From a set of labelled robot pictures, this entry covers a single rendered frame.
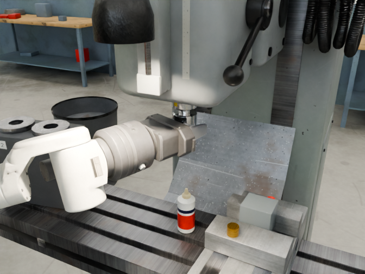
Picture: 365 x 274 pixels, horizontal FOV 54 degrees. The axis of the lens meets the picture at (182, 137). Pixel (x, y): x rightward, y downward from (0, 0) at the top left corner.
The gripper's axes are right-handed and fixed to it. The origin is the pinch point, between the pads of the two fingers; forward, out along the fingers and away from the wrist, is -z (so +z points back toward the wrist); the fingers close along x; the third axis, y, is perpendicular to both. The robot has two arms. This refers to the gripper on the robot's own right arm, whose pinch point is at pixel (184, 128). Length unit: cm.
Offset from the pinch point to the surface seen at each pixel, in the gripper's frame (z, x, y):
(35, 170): 18.0, 33.8, 16.7
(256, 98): -36.1, 9.3, 3.8
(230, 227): 2.3, -14.5, 14.0
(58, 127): 11.0, 33.3, 7.0
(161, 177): -118, 151, 122
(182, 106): 1.9, -1.5, -5.3
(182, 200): -1.5, 2.1, 18.3
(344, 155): -266, 67, 121
